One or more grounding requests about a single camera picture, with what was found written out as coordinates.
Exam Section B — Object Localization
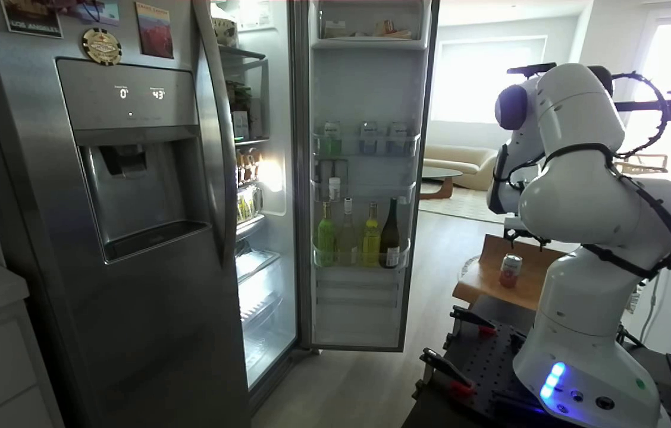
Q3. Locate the beige sofa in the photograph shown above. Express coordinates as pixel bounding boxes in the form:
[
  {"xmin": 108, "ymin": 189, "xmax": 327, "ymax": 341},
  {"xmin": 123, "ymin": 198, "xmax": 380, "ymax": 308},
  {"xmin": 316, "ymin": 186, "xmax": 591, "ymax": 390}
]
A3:
[{"xmin": 421, "ymin": 143, "xmax": 503, "ymax": 192}]

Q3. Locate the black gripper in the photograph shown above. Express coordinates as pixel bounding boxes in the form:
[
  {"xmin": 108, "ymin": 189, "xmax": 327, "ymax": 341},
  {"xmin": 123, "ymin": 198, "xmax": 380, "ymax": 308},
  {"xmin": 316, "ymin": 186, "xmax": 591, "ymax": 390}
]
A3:
[{"xmin": 503, "ymin": 223, "xmax": 549, "ymax": 250}]

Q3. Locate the pale food container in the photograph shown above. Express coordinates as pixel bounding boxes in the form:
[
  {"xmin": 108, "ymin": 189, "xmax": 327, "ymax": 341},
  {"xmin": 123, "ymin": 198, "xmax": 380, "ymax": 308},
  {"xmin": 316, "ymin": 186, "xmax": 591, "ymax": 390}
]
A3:
[{"xmin": 235, "ymin": 186, "xmax": 264, "ymax": 223}]

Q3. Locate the black clamp red handle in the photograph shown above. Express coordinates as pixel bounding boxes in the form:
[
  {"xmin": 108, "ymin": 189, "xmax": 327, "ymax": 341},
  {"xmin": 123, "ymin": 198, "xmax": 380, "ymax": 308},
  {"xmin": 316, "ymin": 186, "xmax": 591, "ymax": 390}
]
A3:
[
  {"xmin": 450, "ymin": 305, "xmax": 498, "ymax": 340},
  {"xmin": 419, "ymin": 346, "xmax": 479, "ymax": 398}
]

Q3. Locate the dark jar white label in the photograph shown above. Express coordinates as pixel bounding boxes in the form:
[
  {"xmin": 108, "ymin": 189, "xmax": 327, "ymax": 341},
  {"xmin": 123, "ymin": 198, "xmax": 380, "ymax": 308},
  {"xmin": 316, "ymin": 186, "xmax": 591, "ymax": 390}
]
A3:
[{"xmin": 229, "ymin": 82, "xmax": 255, "ymax": 143}]

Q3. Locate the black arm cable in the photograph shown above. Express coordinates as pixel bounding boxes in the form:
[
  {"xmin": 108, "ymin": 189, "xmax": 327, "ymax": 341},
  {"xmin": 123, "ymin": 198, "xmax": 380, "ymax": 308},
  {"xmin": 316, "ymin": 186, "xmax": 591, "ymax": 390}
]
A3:
[{"xmin": 544, "ymin": 140, "xmax": 671, "ymax": 280}]

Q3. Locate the ice water dispenser panel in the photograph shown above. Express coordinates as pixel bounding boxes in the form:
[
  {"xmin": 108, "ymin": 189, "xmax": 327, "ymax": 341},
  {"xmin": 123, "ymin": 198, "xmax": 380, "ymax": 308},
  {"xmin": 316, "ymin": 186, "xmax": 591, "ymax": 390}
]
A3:
[{"xmin": 55, "ymin": 56, "xmax": 212, "ymax": 267}]

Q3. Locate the amber jar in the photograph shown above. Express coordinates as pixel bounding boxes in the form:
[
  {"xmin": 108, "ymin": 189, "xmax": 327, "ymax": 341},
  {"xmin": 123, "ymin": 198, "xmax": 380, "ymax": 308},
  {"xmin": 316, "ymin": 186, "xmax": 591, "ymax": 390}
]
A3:
[{"xmin": 235, "ymin": 150, "xmax": 261, "ymax": 186}]

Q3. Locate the white capped bottle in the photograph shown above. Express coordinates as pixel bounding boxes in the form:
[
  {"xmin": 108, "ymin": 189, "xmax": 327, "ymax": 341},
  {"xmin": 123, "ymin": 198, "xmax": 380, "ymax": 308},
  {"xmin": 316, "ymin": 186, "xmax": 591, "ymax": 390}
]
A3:
[{"xmin": 323, "ymin": 162, "xmax": 346, "ymax": 201}]

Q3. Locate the grey refrigerator door handle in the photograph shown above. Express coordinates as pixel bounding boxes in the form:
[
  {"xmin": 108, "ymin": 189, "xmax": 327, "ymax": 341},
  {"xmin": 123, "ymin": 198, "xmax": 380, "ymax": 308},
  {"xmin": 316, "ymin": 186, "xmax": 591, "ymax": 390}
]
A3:
[{"xmin": 190, "ymin": 0, "xmax": 241, "ymax": 269}]

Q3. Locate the colourful fridge magnet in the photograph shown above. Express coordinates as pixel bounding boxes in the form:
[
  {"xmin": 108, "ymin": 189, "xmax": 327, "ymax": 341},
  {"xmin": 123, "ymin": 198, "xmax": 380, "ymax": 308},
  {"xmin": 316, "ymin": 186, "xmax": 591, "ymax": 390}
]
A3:
[{"xmin": 72, "ymin": 0, "xmax": 126, "ymax": 25}]

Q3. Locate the stainless steel refrigerator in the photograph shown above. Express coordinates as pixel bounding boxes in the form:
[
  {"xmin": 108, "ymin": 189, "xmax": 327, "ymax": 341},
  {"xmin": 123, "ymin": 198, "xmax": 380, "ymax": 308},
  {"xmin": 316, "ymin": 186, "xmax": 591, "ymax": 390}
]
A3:
[{"xmin": 0, "ymin": 0, "xmax": 314, "ymax": 428}]

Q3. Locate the yellow bottle gold neck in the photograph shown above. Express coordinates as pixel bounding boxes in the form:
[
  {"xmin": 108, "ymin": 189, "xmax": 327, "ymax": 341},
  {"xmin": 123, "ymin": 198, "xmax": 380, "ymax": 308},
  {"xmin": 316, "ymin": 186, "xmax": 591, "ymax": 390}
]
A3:
[{"xmin": 359, "ymin": 205, "xmax": 383, "ymax": 269}]

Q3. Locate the green glass bottle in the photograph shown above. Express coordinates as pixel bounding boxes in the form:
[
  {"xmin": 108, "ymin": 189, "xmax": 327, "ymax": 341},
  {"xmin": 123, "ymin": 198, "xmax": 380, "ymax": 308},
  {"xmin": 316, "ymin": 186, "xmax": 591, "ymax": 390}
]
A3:
[{"xmin": 314, "ymin": 200, "xmax": 337, "ymax": 269}]

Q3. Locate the dark wine bottle green cap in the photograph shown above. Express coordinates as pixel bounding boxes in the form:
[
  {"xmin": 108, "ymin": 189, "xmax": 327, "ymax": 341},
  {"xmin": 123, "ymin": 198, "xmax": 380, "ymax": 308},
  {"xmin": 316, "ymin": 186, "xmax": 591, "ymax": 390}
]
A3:
[{"xmin": 378, "ymin": 198, "xmax": 405, "ymax": 270}]

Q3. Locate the clear bottle white cap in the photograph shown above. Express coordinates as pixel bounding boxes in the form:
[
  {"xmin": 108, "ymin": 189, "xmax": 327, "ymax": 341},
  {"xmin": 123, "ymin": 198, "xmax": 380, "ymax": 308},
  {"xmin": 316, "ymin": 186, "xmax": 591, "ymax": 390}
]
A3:
[{"xmin": 336, "ymin": 198, "xmax": 362, "ymax": 269}]

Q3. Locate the green jar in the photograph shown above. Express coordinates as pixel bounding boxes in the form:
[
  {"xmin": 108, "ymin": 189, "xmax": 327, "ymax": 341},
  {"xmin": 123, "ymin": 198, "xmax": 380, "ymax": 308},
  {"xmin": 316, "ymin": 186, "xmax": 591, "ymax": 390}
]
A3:
[{"xmin": 318, "ymin": 121, "xmax": 346, "ymax": 158}]

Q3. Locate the refrigerator door with clear bins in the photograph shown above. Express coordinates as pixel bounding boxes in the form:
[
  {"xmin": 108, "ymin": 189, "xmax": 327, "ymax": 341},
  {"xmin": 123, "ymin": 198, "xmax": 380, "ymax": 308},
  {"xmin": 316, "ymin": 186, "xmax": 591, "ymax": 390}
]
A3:
[{"xmin": 291, "ymin": 0, "xmax": 442, "ymax": 353}]

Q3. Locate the red white soda can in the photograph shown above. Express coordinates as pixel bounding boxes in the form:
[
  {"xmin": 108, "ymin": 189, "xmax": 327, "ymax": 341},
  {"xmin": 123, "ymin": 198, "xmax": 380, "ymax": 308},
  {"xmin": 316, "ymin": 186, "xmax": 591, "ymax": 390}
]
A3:
[{"xmin": 498, "ymin": 252, "xmax": 525, "ymax": 290}]

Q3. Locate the glass coffee table wood base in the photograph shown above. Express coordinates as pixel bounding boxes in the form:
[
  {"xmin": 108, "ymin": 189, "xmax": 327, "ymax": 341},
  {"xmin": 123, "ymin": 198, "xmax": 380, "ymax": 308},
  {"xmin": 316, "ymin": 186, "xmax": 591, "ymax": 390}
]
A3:
[{"xmin": 419, "ymin": 164, "xmax": 463, "ymax": 201}]

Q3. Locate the blue lidded jar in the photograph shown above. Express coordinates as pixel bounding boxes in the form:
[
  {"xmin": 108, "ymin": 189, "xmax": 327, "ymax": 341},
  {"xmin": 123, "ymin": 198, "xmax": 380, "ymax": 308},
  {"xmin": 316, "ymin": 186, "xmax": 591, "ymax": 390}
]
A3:
[{"xmin": 355, "ymin": 121, "xmax": 380, "ymax": 157}]

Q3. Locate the red picture fridge magnet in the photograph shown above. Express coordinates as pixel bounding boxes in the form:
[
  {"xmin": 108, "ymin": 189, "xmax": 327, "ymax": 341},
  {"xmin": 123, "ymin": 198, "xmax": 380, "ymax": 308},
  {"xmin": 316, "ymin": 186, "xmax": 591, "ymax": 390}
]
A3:
[{"xmin": 133, "ymin": 0, "xmax": 178, "ymax": 61}]

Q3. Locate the clear glass jar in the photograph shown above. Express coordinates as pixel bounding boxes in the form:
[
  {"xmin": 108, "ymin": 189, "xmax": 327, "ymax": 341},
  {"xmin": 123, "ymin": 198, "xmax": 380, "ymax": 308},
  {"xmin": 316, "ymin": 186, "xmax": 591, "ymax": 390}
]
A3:
[{"xmin": 385, "ymin": 121, "xmax": 416, "ymax": 157}]

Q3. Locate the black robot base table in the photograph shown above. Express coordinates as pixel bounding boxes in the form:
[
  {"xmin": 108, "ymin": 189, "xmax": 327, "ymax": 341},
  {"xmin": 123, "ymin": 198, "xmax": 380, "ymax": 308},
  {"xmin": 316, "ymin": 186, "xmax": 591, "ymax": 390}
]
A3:
[{"xmin": 402, "ymin": 295, "xmax": 671, "ymax": 428}]

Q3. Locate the round gold fridge magnet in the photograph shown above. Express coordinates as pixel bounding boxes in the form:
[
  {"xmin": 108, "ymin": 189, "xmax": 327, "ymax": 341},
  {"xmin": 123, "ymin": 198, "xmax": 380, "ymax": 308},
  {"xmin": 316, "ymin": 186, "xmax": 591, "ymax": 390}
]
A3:
[{"xmin": 82, "ymin": 25, "xmax": 126, "ymax": 68}]

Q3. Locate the photo fridge magnet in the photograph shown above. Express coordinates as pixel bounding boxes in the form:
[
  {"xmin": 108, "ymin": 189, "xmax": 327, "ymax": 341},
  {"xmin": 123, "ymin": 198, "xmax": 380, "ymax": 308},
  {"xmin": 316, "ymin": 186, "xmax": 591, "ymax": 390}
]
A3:
[{"xmin": 0, "ymin": 0, "xmax": 65, "ymax": 38}]

